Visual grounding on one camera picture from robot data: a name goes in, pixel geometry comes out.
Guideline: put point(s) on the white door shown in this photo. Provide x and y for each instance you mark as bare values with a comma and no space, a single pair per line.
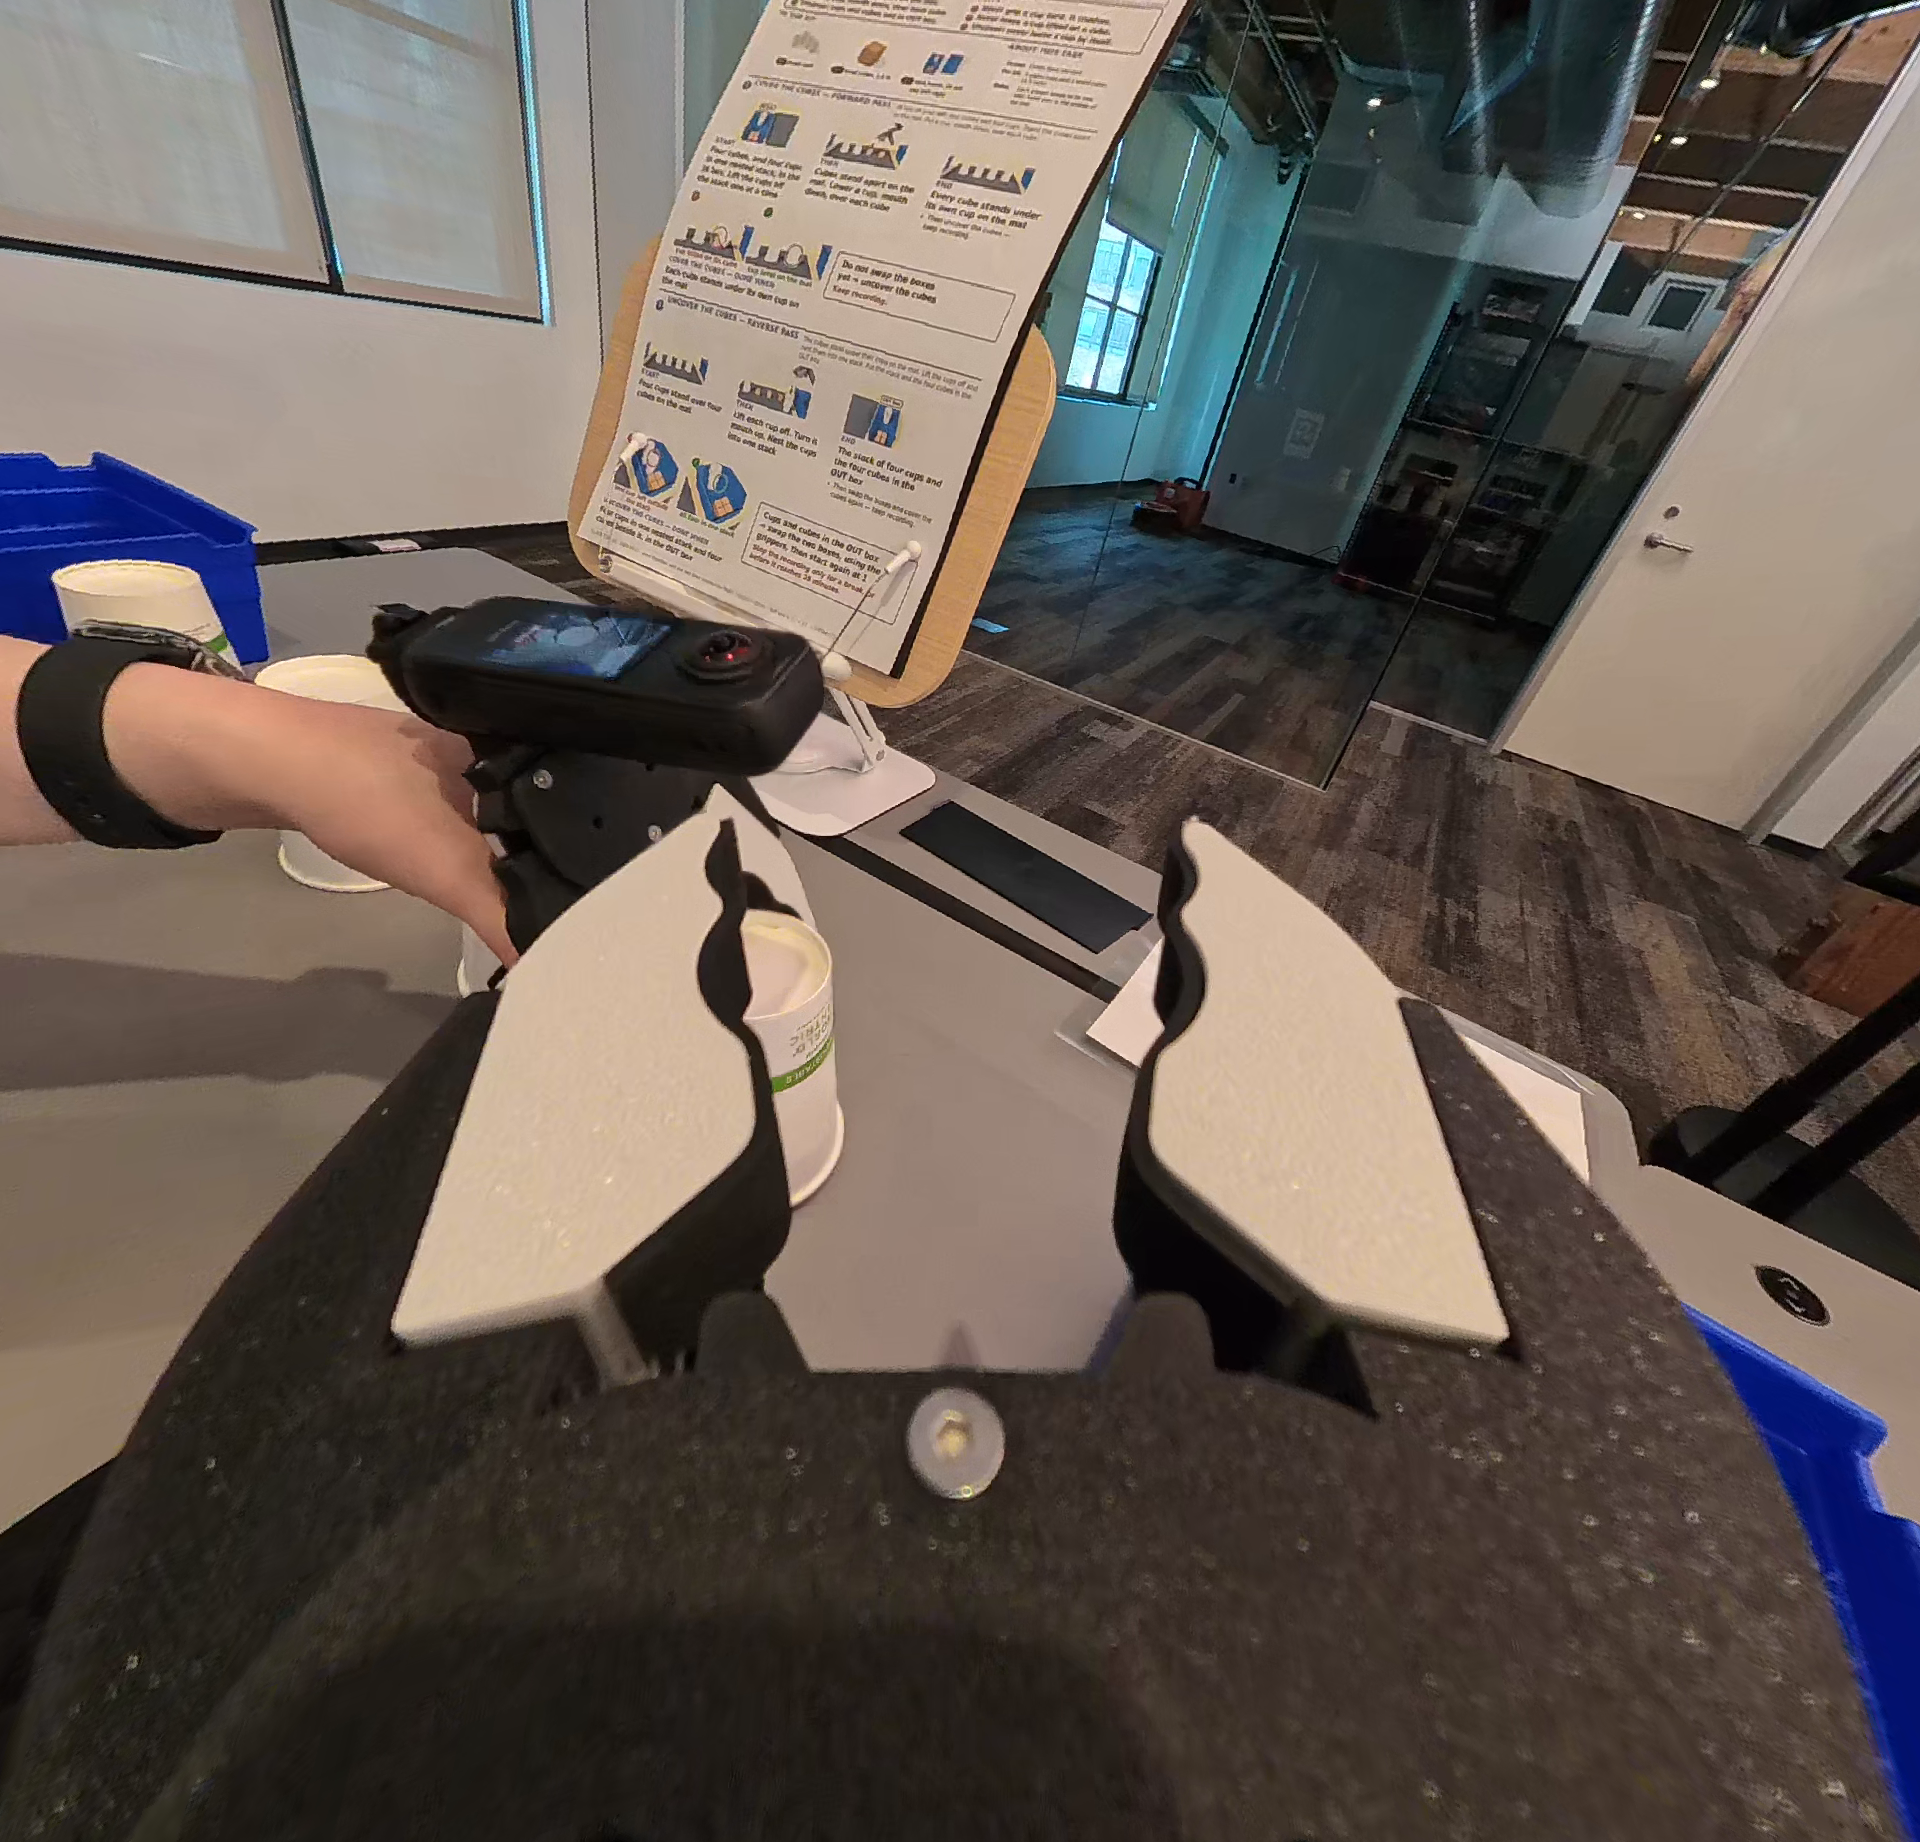
1726,523

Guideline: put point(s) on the printed instruction sheet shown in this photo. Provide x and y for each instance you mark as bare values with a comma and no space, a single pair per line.
900,295

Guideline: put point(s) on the black round floor object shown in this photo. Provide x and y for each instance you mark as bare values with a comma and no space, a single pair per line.
1785,1168

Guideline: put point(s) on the framed wall window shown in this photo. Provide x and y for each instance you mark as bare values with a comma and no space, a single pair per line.
150,71

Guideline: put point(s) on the round metal desk button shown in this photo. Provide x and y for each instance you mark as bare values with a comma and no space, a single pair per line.
1791,1294

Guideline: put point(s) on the paper sheet in plastic sleeve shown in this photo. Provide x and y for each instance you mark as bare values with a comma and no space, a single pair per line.
1530,1107

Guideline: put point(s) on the brown blurred object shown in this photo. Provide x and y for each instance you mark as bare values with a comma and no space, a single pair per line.
1861,949

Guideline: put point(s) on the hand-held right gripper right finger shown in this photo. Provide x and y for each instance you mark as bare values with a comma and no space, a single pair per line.
1321,1122

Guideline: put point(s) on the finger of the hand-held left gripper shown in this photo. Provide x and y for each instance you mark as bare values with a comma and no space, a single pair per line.
781,874

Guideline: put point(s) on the blue plastic bin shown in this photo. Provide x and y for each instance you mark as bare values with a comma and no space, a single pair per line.
135,515
1815,1453

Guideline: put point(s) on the person's left hand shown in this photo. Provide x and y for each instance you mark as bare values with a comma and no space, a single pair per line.
360,784

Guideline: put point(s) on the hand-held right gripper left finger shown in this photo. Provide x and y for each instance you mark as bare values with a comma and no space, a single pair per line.
585,1122

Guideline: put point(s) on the red floor machine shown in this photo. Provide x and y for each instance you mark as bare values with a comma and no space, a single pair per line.
1176,508

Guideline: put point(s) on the black wristband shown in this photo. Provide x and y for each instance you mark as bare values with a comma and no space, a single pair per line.
90,747

